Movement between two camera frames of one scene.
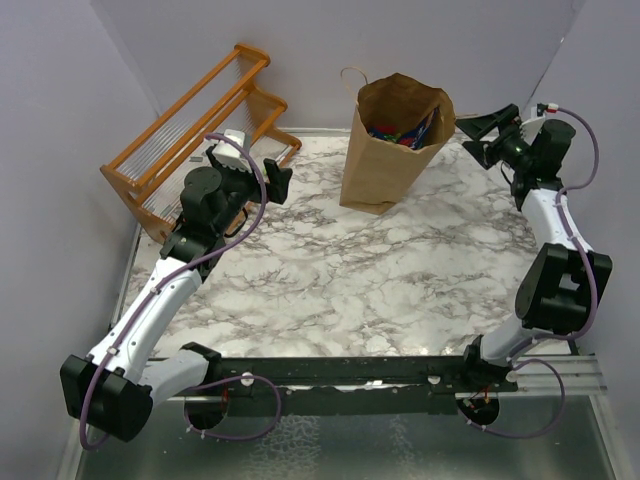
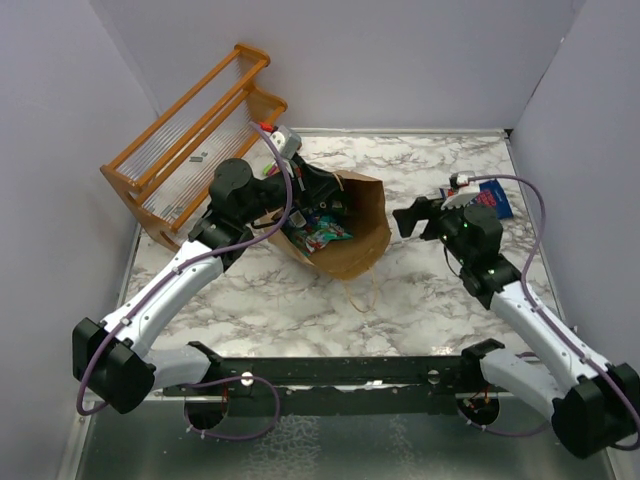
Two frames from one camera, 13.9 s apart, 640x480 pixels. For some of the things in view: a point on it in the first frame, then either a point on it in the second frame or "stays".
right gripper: [484, 151] → [422, 209]
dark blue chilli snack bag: [416, 137] → [490, 194]
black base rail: [349, 386] stays
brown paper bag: [400, 127] → [364, 213]
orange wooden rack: [153, 167] stays
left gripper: [277, 187] → [311, 185]
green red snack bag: [387, 132] → [320, 236]
